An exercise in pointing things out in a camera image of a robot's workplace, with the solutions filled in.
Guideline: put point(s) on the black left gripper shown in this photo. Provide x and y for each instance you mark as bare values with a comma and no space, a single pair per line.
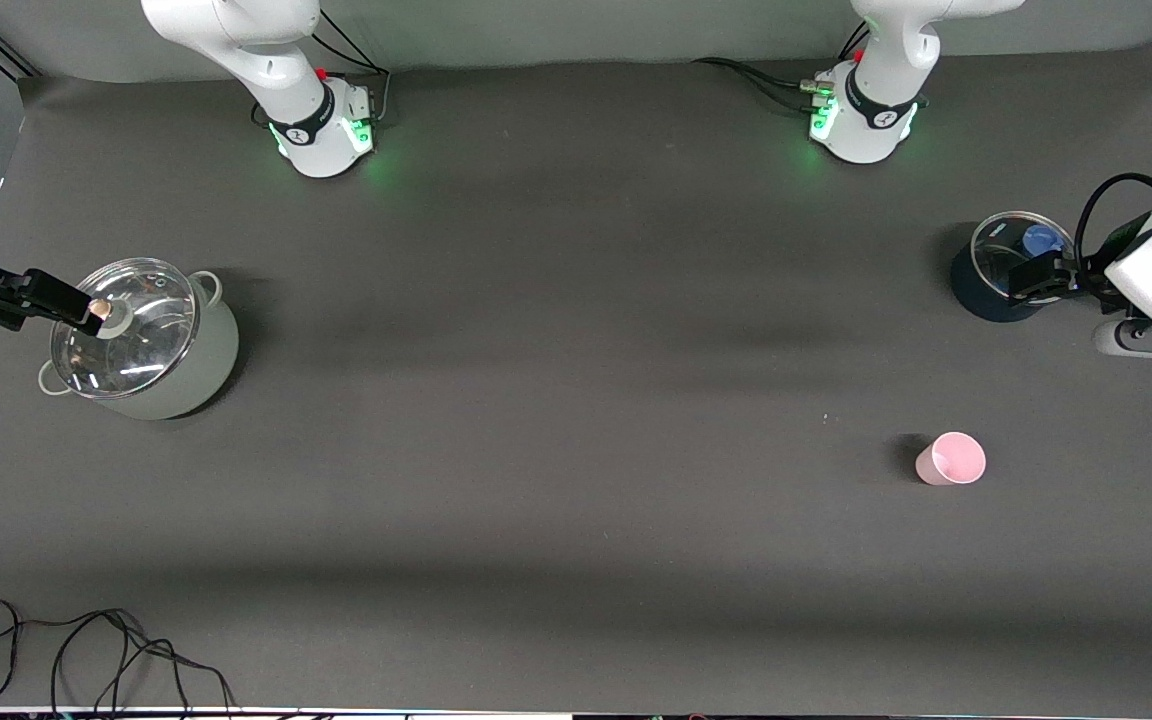
1082,277

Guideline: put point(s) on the pink plastic cup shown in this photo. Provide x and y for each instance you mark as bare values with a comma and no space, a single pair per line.
956,458

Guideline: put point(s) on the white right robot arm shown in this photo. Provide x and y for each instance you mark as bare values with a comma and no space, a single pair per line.
276,60

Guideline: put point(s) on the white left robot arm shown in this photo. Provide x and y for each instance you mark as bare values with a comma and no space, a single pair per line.
881,120

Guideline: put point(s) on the glass lid with blue knob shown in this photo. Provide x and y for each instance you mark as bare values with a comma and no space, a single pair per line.
1001,250

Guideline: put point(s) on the dark blue saucepan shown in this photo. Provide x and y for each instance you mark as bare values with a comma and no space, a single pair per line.
976,290

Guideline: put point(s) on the glass stockpot lid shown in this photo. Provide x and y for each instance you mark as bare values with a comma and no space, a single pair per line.
146,340

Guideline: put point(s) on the pale green stockpot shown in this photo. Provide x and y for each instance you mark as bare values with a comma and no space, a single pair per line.
206,360

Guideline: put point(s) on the dark grey table mat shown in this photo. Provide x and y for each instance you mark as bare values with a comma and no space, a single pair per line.
576,400

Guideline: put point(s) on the black frame rail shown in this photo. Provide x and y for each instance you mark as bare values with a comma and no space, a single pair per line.
11,55

